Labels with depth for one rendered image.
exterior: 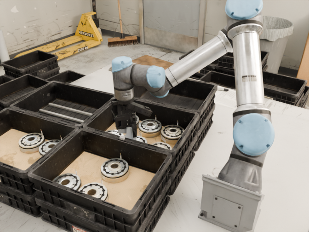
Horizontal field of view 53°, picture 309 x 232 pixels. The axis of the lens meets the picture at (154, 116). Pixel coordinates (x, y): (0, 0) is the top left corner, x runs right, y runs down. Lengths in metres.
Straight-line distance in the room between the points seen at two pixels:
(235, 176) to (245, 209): 0.11
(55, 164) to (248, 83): 0.72
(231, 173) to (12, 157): 0.85
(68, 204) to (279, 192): 0.82
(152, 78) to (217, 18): 3.26
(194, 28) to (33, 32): 2.31
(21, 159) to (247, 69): 0.92
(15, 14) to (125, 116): 3.71
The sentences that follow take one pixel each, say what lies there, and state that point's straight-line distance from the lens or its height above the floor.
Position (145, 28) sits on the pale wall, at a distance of 4.90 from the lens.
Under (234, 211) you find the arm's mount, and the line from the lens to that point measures 1.11.
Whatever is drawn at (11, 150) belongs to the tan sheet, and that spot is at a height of 0.83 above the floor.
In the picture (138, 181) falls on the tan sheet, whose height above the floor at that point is 0.83.
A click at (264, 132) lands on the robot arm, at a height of 1.10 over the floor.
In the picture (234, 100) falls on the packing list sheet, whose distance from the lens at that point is 1.93.
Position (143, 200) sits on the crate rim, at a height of 0.93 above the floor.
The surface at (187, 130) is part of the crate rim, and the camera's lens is 1.21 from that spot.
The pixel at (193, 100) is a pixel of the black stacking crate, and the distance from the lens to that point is 1.63.
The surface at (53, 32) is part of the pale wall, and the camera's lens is 5.14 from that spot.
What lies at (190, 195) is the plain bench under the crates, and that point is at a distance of 1.27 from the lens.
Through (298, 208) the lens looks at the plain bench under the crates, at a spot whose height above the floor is 0.70.
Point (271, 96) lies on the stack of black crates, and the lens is 2.41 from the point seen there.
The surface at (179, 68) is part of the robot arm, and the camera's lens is 1.19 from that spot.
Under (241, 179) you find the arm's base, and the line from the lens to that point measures 1.06.
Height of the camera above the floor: 1.62
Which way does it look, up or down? 32 degrees down
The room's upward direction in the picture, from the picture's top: 1 degrees counter-clockwise
